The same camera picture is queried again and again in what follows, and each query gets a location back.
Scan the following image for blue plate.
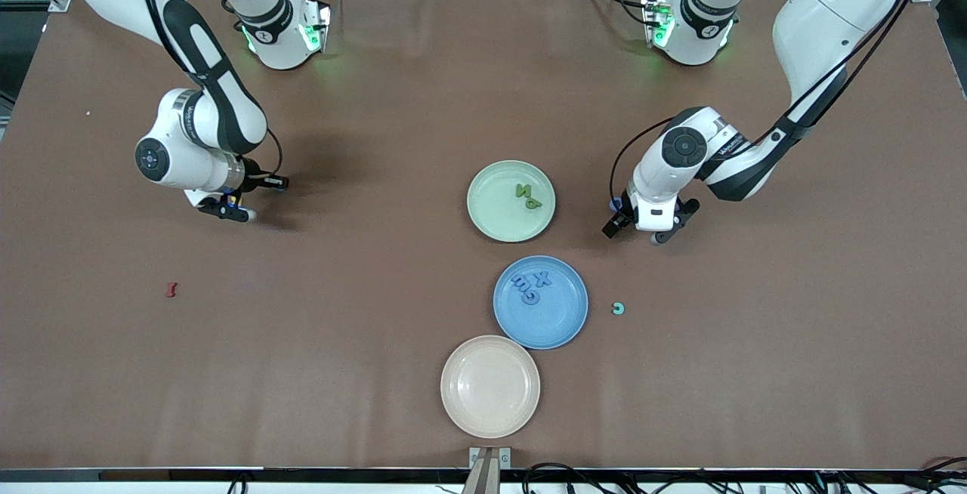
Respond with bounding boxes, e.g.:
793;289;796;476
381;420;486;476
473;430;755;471
493;255;589;350

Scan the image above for light green plate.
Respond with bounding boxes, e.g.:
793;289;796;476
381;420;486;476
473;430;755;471
466;160;557;243

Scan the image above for beige plate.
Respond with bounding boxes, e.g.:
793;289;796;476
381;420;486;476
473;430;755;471
440;335;542;439

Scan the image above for brown table cover sheet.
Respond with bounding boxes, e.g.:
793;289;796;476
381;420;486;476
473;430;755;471
0;0;967;472

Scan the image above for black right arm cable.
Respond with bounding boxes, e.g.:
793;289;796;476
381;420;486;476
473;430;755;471
128;0;284;176

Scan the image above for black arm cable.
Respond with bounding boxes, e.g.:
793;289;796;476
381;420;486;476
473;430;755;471
128;0;284;176
609;0;915;204

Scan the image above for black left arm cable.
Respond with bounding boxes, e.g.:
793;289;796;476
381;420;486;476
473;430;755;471
609;0;915;204

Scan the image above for black cable bundle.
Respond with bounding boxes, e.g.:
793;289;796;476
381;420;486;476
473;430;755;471
521;462;764;494

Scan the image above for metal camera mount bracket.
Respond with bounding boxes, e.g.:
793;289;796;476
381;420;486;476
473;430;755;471
462;446;512;494

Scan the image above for black and red cables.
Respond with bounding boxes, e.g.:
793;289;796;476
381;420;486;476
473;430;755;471
918;455;967;494

